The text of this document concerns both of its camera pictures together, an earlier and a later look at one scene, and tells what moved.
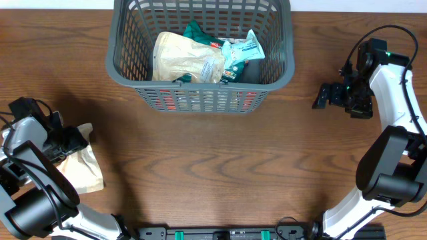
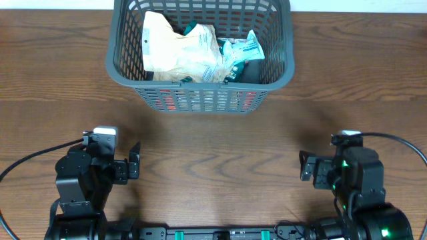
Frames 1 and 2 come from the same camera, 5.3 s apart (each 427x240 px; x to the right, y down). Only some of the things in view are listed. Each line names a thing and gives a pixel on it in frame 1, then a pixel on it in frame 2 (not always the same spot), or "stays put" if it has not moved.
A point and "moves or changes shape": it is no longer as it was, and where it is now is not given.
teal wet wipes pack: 237,53 stays put
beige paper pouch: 81,167 moves or changes shape
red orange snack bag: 206,100 stays put
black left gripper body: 65,141 → 119,171
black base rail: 283,232 stays put
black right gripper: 333,95 → 319,172
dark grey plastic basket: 131,37 stays put
